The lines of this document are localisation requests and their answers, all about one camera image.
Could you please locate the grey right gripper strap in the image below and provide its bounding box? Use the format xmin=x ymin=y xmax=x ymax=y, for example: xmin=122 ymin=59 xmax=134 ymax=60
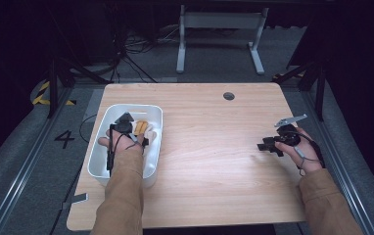
xmin=293 ymin=146 xmax=322 ymax=178

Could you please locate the bundle of black cables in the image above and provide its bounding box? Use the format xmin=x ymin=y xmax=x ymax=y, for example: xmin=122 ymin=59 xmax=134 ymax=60
xmin=109 ymin=24 xmax=183 ymax=84

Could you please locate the grey metal table frame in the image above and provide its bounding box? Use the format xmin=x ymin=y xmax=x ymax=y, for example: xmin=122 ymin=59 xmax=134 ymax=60
xmin=175 ymin=4 xmax=270 ymax=75

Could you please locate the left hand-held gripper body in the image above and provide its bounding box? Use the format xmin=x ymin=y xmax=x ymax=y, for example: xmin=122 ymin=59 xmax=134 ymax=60
xmin=110 ymin=111 xmax=136 ymax=135

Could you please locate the person's right hand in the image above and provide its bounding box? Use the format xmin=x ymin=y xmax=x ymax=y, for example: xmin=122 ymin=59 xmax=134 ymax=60
xmin=274 ymin=126 xmax=324 ymax=176

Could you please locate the grey tape piece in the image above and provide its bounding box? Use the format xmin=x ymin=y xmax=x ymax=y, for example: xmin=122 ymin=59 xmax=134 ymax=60
xmin=60 ymin=192 xmax=89 ymax=211

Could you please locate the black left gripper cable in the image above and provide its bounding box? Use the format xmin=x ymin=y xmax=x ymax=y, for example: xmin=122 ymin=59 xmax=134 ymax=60
xmin=106 ymin=122 xmax=126 ymax=178

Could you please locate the person's left hand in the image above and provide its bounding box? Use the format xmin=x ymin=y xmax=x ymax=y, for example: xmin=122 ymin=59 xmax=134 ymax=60
xmin=97 ymin=128 xmax=146 ymax=157

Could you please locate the black metal stand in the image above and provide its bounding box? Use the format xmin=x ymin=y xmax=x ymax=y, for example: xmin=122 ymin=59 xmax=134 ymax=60
xmin=270 ymin=60 xmax=327 ymax=122
xmin=46 ymin=54 xmax=113 ymax=119

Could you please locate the yellow black hazard tape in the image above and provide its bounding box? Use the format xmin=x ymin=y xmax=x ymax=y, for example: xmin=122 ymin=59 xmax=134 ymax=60
xmin=31 ymin=80 xmax=77 ymax=107

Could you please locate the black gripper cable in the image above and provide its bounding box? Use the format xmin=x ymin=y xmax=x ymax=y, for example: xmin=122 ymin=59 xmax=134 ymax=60
xmin=291 ymin=127 xmax=327 ymax=169
xmin=106 ymin=122 xmax=126 ymax=178

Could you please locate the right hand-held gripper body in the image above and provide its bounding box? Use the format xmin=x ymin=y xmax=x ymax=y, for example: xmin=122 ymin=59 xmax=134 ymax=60
xmin=273 ymin=114 xmax=308 ymax=148

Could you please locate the white plastic storage bin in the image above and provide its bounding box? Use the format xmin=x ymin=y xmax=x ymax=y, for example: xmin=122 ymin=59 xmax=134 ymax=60
xmin=87 ymin=103 xmax=164 ymax=189

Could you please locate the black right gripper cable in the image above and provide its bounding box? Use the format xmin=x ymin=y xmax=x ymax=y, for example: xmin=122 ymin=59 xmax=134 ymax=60
xmin=291 ymin=127 xmax=327 ymax=169

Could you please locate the black floor cable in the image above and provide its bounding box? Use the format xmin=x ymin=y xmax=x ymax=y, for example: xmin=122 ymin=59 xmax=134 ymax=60
xmin=48 ymin=113 xmax=99 ymax=235

